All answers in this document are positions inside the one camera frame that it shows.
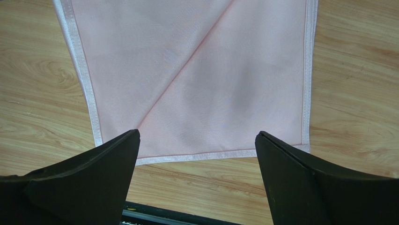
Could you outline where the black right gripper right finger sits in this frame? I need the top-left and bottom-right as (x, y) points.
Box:
(255, 131), (399, 225)

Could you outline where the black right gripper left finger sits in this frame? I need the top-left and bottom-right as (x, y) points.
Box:
(0, 129), (140, 225)

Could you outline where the pink cloth napkin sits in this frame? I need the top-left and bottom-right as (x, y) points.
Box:
(53, 0), (318, 165)

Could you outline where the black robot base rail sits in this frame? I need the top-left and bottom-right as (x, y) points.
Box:
(120, 202), (232, 225)

